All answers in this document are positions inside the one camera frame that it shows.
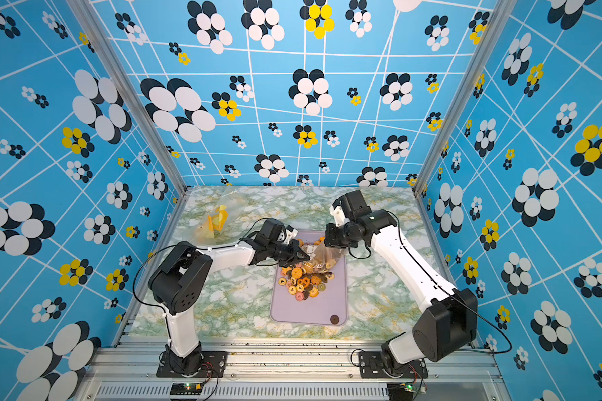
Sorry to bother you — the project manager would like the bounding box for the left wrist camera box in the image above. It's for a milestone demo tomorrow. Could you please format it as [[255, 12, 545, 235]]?
[[279, 225, 298, 244]]

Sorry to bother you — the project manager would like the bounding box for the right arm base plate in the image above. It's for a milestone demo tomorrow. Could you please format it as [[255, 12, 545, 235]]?
[[352, 350, 429, 380]]

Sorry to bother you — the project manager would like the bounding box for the left aluminium corner post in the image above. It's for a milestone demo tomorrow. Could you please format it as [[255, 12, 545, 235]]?
[[68, 1, 187, 196]]

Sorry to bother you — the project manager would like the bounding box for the aluminium corner post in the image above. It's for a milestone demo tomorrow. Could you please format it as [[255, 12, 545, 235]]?
[[68, 1, 187, 196], [415, 0, 517, 196]]

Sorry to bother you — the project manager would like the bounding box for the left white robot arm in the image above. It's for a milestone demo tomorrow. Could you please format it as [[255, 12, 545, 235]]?
[[148, 218, 310, 377]]

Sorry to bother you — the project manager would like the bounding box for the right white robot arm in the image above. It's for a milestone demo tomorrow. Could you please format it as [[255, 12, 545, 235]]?
[[324, 207, 478, 377]]

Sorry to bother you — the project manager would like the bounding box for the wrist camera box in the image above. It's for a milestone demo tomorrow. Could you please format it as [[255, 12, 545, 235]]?
[[329, 190, 372, 227], [279, 225, 298, 244]]

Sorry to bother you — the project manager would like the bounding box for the right aluminium corner post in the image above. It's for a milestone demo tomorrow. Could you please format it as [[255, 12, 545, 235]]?
[[415, 0, 517, 196]]

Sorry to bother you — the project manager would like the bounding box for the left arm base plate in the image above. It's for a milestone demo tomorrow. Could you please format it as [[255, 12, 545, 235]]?
[[156, 350, 229, 379]]

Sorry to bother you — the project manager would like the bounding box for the aluminium front rail frame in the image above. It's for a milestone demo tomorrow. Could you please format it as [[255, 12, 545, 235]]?
[[76, 336, 512, 400]]

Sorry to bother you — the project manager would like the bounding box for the right green circuit board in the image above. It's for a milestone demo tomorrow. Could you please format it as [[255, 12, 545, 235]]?
[[386, 383, 419, 401]]

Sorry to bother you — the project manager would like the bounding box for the left green circuit board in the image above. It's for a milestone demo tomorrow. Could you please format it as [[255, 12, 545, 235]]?
[[169, 382, 204, 399]]

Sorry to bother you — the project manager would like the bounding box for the poured cookies pile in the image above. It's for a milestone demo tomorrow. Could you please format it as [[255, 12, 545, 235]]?
[[277, 263, 336, 302]]

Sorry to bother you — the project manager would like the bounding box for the lilac rectangular tray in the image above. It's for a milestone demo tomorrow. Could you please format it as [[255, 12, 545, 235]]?
[[270, 231, 348, 326]]

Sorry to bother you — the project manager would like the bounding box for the ziploc bag of cookies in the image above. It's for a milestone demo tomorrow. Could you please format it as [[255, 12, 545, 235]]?
[[207, 191, 248, 237]]

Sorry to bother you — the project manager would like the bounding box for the green circuit board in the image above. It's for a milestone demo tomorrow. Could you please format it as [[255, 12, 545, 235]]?
[[169, 382, 204, 399], [386, 383, 419, 401]]

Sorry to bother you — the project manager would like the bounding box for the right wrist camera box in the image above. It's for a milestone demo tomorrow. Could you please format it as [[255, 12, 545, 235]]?
[[329, 190, 372, 227]]

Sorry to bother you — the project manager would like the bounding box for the ziploc cookie bag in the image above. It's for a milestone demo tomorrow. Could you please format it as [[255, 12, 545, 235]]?
[[301, 237, 347, 273], [182, 221, 221, 254]]

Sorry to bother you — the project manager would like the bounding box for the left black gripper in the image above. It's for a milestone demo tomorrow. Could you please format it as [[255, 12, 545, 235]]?
[[268, 238, 312, 267]]

